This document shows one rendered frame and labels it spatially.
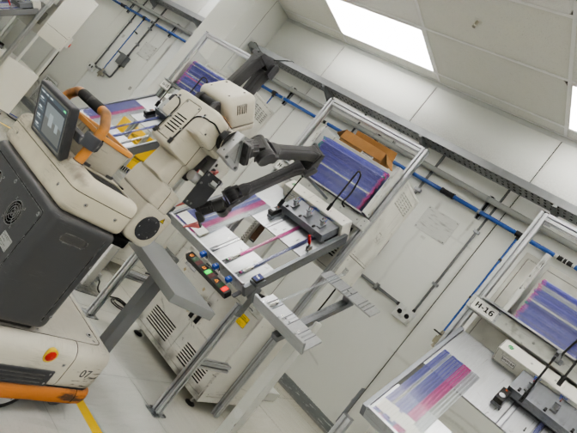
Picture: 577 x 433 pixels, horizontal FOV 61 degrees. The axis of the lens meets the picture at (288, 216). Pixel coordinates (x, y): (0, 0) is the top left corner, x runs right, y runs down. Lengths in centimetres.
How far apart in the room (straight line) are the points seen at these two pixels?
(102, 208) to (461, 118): 360
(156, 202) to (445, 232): 280
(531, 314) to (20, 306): 201
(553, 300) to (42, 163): 209
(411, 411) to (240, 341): 100
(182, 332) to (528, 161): 298
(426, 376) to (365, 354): 194
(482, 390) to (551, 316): 45
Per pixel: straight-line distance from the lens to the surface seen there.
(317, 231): 263
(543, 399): 233
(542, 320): 244
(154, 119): 378
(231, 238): 261
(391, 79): 508
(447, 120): 467
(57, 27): 654
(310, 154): 215
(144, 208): 190
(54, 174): 165
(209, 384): 273
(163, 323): 298
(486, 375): 236
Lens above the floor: 106
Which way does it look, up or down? 1 degrees up
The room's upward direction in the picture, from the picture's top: 39 degrees clockwise
